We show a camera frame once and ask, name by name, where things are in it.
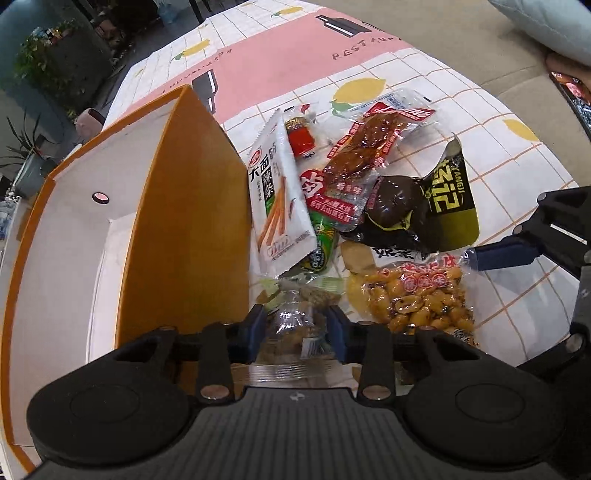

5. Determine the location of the small red snack packet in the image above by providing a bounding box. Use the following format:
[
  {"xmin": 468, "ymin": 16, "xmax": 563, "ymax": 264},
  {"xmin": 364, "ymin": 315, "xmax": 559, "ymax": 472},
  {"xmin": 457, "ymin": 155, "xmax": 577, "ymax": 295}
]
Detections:
[{"xmin": 283, "ymin": 114, "xmax": 320, "ymax": 160}]

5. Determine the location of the red braised meat packet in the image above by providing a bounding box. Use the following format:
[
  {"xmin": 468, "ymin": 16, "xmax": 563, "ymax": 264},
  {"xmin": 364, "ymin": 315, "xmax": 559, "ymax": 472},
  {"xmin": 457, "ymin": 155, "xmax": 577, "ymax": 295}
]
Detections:
[{"xmin": 299, "ymin": 90, "xmax": 438, "ymax": 232}]

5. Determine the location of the pink printed tablecloth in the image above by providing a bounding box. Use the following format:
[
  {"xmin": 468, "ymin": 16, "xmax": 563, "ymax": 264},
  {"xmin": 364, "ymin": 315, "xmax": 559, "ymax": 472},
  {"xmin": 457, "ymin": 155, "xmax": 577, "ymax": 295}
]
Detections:
[{"xmin": 104, "ymin": 6, "xmax": 581, "ymax": 370}]

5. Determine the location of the white spicy strip packet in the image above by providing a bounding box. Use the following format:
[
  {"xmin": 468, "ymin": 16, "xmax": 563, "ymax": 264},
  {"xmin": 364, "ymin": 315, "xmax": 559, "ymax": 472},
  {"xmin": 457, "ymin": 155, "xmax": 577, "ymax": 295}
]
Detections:
[{"xmin": 247, "ymin": 110, "xmax": 318, "ymax": 278}]

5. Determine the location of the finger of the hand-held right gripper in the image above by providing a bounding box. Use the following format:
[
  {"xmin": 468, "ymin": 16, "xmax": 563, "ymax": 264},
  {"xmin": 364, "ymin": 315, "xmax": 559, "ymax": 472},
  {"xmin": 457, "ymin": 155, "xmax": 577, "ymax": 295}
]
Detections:
[
  {"xmin": 515, "ymin": 274, "xmax": 591, "ymax": 374},
  {"xmin": 465, "ymin": 186, "xmax": 591, "ymax": 278}
]

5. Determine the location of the light blue pillow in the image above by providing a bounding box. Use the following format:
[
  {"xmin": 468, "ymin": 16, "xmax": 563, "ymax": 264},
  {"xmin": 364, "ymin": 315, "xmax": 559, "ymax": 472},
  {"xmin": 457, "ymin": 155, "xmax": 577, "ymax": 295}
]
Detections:
[{"xmin": 488, "ymin": 0, "xmax": 591, "ymax": 69}]

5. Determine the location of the black yellow egg packet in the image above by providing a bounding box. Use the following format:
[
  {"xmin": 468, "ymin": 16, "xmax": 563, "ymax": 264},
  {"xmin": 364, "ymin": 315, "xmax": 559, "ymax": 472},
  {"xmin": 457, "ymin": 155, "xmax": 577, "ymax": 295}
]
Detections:
[{"xmin": 344, "ymin": 137, "xmax": 480, "ymax": 260}]

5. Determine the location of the yellow broad bean packet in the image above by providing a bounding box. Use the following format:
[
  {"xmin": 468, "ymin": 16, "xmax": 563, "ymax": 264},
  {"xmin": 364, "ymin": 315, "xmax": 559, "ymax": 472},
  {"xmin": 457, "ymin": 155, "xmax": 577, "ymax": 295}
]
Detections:
[{"xmin": 346, "ymin": 251, "xmax": 477, "ymax": 348}]

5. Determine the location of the pink stool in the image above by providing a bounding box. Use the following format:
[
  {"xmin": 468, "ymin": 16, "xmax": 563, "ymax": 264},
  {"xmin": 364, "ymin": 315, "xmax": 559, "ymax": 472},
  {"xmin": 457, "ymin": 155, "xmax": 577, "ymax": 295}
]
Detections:
[{"xmin": 74, "ymin": 107, "xmax": 107, "ymax": 140}]

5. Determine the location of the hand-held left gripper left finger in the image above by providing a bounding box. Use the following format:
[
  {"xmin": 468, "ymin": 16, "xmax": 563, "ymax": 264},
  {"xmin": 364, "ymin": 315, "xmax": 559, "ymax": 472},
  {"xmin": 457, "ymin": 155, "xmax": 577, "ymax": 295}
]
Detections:
[{"xmin": 113, "ymin": 307, "xmax": 269, "ymax": 403}]

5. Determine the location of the blue water bottle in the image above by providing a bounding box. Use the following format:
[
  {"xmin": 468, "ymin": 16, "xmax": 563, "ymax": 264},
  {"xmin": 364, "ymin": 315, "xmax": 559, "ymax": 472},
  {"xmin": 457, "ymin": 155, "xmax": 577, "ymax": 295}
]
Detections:
[{"xmin": 157, "ymin": 0, "xmax": 180, "ymax": 25}]

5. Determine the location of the dark planter with greenery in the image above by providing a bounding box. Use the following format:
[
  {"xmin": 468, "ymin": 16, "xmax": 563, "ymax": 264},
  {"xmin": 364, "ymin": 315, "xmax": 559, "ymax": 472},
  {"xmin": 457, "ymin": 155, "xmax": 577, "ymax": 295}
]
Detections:
[{"xmin": 13, "ymin": 18, "xmax": 118, "ymax": 118}]

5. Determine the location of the green snack packet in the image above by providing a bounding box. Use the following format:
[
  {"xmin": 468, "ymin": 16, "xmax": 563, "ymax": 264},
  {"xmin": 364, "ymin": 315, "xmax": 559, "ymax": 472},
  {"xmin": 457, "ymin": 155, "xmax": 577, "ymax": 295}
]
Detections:
[{"xmin": 299, "ymin": 208, "xmax": 341, "ymax": 274}]

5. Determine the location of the potted plant in grey pot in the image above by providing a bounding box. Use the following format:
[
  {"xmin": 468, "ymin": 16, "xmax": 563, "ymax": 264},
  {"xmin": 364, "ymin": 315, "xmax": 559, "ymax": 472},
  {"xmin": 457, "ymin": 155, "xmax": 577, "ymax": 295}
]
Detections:
[{"xmin": 0, "ymin": 113, "xmax": 54, "ymax": 197}]

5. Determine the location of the dark flat object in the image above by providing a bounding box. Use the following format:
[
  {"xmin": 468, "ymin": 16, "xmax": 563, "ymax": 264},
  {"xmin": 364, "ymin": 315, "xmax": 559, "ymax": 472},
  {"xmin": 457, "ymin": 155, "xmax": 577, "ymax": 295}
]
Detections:
[{"xmin": 549, "ymin": 69, "xmax": 591, "ymax": 136}]

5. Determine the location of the clear peanut packet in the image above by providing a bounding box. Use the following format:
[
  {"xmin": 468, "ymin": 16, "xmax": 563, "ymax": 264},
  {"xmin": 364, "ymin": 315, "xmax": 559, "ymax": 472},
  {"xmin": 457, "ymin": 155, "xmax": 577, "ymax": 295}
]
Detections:
[{"xmin": 249, "ymin": 276, "xmax": 345, "ymax": 391}]

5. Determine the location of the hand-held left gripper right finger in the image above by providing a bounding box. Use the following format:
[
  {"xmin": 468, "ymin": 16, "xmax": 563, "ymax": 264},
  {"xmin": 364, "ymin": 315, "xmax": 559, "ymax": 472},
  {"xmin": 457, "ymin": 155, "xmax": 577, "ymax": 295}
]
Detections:
[{"xmin": 324, "ymin": 305, "xmax": 483, "ymax": 403}]

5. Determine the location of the white pickle packet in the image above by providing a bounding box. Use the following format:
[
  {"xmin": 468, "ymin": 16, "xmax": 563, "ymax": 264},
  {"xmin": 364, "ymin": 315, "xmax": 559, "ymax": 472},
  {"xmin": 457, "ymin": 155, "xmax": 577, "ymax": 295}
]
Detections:
[{"xmin": 340, "ymin": 239, "xmax": 419, "ymax": 280}]

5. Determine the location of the orange cardboard box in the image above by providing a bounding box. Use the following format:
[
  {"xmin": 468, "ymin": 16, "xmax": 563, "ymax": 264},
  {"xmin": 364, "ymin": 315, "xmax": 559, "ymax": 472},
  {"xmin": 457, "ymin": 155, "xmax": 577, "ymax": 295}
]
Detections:
[{"xmin": 0, "ymin": 84, "xmax": 254, "ymax": 462}]

